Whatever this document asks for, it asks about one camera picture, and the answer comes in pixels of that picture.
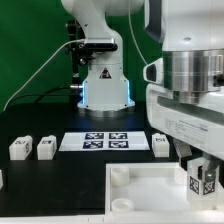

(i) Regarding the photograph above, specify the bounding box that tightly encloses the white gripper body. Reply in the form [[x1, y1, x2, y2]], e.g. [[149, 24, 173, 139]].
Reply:
[[146, 84, 224, 160]]

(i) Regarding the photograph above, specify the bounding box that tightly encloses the white cable left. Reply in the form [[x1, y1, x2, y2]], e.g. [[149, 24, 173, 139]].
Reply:
[[2, 39, 86, 113]]

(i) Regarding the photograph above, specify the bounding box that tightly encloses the white square tabletop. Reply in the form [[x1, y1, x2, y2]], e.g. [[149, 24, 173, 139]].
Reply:
[[105, 163, 224, 214]]

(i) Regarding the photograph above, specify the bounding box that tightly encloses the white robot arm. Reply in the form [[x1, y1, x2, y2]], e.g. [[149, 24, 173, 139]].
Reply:
[[61, 0, 224, 183]]

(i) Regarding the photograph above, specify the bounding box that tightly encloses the white block left edge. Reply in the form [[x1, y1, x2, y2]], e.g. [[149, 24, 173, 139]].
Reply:
[[0, 170, 4, 190]]

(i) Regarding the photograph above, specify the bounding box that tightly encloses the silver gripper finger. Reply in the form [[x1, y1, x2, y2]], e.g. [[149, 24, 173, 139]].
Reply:
[[202, 153, 220, 183], [173, 139, 192, 158]]

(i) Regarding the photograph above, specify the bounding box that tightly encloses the black cable left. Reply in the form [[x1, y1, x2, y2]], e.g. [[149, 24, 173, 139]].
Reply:
[[6, 86, 83, 109]]

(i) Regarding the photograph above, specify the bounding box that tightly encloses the white fiducial marker sheet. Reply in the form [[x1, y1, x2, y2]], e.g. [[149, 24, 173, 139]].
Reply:
[[59, 131, 150, 152]]

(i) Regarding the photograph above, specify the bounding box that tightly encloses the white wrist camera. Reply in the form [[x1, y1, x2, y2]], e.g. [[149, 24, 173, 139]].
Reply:
[[143, 58, 163, 85]]

